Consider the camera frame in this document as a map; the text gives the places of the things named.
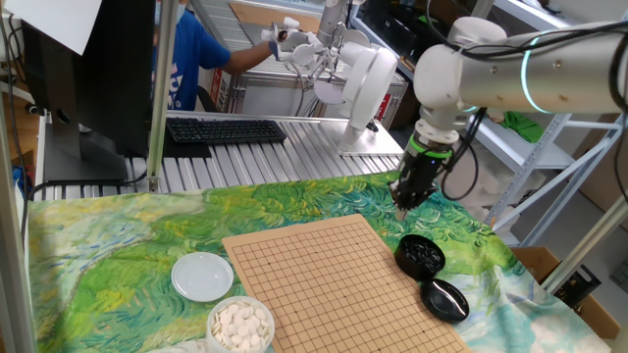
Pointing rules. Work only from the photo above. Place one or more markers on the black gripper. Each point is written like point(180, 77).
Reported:
point(422, 171)

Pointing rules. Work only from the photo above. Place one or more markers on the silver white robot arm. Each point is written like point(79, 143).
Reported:
point(490, 78)

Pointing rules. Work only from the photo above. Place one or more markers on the silver background robot arm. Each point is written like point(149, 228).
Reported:
point(329, 22)

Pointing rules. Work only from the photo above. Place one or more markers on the tan go board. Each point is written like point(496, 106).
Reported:
point(333, 294)

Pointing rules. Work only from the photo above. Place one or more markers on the wooden board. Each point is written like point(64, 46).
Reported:
point(255, 15)

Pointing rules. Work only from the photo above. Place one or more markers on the black go stones pile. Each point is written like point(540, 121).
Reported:
point(424, 255)

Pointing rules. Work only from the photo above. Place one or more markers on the black stone bowl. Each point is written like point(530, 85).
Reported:
point(409, 269)

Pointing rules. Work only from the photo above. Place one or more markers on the black bowl lid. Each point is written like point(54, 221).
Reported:
point(444, 300)

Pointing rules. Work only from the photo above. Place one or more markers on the white haptic device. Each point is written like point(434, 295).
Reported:
point(365, 83)

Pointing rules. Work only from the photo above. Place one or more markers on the green cloth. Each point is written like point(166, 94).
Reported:
point(525, 126)

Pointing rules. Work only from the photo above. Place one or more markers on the silver metal case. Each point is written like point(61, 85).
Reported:
point(275, 98)

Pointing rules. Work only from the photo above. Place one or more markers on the black keyboard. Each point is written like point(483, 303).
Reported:
point(225, 131)

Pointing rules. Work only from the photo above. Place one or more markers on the white go stones pile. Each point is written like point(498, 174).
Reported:
point(240, 326)

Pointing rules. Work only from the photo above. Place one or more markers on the red white carton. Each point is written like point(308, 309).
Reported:
point(220, 95)

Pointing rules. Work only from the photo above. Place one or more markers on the white bowl lid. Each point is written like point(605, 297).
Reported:
point(202, 277)

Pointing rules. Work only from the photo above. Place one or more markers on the brown cardboard box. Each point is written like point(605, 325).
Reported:
point(598, 314)

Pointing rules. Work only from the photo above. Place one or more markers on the black desk pad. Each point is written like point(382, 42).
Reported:
point(186, 149)

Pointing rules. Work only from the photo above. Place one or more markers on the white metal shelf rack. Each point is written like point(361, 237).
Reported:
point(554, 27)

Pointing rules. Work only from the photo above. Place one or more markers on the grey laptop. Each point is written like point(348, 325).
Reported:
point(252, 33)

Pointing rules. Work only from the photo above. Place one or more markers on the white stone bowl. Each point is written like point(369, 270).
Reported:
point(211, 343)

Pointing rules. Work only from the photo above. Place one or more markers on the person in blue shirt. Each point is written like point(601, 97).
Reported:
point(193, 64)

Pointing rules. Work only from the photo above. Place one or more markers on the painted landscape tablecloth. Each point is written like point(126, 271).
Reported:
point(122, 235)

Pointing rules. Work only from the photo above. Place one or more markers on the black computer monitor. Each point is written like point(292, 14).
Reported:
point(113, 73)

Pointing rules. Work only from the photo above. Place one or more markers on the white paper sheet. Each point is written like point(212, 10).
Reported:
point(54, 19)

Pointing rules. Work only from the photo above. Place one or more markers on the aluminium frame post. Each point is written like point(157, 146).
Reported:
point(12, 245)
point(483, 7)
point(164, 98)
point(584, 245)

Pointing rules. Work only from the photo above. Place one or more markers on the black metal bracket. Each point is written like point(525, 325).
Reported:
point(579, 287)

